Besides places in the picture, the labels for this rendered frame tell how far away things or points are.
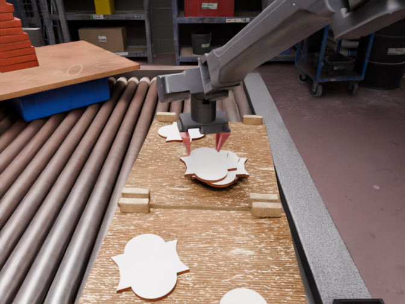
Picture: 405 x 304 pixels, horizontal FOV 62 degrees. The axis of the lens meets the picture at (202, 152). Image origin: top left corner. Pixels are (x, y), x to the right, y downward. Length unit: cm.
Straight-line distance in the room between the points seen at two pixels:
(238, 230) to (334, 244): 18
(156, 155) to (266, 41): 52
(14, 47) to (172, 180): 78
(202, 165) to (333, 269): 33
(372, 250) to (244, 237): 151
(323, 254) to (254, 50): 40
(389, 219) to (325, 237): 166
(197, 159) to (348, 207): 167
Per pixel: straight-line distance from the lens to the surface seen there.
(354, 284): 66
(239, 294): 56
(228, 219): 68
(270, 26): 44
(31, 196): 85
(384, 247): 216
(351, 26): 35
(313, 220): 75
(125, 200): 70
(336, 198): 239
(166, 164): 84
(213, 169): 75
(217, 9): 474
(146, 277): 58
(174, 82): 67
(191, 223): 67
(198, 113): 73
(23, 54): 135
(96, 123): 113
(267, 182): 79
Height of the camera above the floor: 140
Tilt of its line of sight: 31 degrees down
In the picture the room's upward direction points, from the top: straight up
